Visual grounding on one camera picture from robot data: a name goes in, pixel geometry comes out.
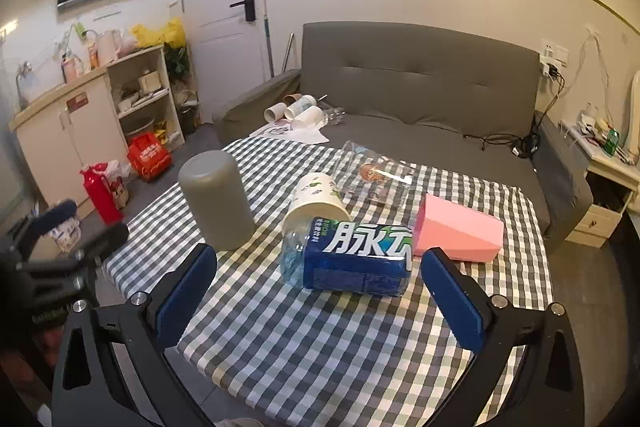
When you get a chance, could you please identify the paper cups on sofa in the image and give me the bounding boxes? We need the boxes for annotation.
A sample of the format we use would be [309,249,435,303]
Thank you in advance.
[285,94,319,118]

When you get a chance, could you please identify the white cable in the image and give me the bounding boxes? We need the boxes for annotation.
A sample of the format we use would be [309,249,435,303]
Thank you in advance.
[570,31,617,120]

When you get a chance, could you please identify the pink square cup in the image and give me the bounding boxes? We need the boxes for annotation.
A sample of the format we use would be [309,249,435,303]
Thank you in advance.
[411,193,505,264]

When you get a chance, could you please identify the white red plastic bag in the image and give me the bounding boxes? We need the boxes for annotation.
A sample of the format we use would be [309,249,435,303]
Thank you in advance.
[95,160,132,210]

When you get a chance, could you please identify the grey sofa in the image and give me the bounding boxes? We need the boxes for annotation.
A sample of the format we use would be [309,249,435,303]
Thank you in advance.
[212,22,596,253]

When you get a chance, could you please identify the grey checkered tablecloth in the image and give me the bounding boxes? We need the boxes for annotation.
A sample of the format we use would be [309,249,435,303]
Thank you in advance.
[102,139,553,427]

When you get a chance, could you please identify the plain white cup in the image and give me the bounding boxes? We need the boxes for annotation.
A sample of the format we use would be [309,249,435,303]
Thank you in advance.
[291,106,324,130]

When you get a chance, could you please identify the black door lock handle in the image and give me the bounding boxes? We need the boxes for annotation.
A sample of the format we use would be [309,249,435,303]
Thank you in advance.
[230,0,257,22]

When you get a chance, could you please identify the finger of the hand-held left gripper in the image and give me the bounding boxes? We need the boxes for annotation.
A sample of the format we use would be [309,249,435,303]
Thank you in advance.
[12,199,80,258]
[17,223,131,275]

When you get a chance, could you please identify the white wall outlet with chargers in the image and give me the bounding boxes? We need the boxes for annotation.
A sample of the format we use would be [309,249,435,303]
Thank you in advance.
[538,38,571,81]

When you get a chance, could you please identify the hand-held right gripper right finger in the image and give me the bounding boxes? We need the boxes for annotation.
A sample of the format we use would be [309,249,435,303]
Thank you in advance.
[419,247,586,427]

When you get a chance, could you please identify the grey plastic cup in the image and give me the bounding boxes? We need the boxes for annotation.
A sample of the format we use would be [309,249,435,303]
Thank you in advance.
[178,150,257,251]

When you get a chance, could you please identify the red fire extinguisher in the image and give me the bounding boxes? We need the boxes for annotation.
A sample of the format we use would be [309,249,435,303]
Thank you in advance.
[81,165,124,225]

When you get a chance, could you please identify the beige kitchen cabinet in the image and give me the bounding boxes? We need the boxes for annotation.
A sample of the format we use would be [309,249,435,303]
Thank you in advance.
[10,67,132,219]

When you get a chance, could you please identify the black cable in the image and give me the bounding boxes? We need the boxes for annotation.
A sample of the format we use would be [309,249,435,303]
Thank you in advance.
[462,72,567,158]

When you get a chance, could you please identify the cream nightstand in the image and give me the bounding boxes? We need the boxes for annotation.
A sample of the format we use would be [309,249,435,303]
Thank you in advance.
[560,117,640,249]

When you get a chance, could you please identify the clear plastic bottle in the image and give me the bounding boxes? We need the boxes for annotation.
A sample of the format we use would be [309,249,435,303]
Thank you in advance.
[320,106,347,128]

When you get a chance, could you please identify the yellow plastic bag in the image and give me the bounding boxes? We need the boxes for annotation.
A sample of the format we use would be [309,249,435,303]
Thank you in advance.
[130,18,187,50]

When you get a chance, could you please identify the white packet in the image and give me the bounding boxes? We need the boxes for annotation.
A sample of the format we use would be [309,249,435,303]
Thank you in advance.
[50,217,82,254]

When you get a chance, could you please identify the white paper sheets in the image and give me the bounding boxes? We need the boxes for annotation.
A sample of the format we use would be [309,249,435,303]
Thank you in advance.
[249,122,331,144]

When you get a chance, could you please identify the black bin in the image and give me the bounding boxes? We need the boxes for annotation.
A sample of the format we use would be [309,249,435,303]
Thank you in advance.
[177,106,199,136]

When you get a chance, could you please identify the blue label drink bottle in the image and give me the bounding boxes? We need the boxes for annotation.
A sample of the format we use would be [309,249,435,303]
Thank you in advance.
[280,217,416,298]

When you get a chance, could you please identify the white open shelf unit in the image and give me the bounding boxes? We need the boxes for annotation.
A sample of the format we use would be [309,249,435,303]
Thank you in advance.
[106,44,185,158]

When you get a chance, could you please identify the pink kettle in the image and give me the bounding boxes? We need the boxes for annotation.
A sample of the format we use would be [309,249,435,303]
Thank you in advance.
[95,29,124,66]

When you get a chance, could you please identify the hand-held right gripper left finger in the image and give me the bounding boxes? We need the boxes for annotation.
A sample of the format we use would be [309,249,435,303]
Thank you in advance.
[50,243,221,427]

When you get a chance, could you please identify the white paper cup green print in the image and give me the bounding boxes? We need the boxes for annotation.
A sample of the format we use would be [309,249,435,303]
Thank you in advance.
[282,172,349,238]

